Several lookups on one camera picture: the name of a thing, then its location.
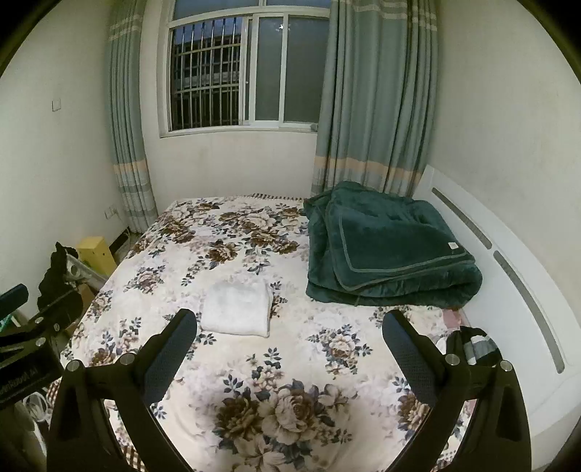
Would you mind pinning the wide grey-green curtain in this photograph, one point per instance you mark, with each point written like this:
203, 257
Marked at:
372, 90

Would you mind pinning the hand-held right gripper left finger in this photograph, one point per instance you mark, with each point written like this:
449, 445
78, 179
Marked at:
168, 358

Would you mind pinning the bed with floral sheet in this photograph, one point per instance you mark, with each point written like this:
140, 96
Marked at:
272, 354

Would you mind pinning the yellow box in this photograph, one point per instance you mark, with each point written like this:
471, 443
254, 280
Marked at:
97, 258

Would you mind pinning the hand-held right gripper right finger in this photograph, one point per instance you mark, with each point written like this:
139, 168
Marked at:
408, 358

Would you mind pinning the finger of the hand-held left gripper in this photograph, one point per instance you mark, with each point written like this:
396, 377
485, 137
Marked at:
63, 308
13, 297

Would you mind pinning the white knit sweater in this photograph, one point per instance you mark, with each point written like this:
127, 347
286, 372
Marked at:
236, 308

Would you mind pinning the white headboard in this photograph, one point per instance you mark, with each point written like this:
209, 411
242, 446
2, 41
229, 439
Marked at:
513, 254

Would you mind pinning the barred window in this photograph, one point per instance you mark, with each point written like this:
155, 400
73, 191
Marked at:
240, 68

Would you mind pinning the black hanging cloth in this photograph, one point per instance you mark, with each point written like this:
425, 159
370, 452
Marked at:
56, 279

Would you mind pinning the wall switch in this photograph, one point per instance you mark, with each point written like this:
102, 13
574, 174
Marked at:
56, 105

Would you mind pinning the green folded blanket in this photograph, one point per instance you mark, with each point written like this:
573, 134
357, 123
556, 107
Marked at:
390, 245

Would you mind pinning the brown cardboard box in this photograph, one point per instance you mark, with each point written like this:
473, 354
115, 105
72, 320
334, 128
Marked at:
85, 297

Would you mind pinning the wall socket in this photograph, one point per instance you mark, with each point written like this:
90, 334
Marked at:
110, 211

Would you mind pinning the black striped garment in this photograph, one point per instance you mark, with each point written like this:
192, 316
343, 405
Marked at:
472, 345

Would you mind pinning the narrow grey-green curtain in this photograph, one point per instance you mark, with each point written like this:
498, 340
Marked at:
127, 113

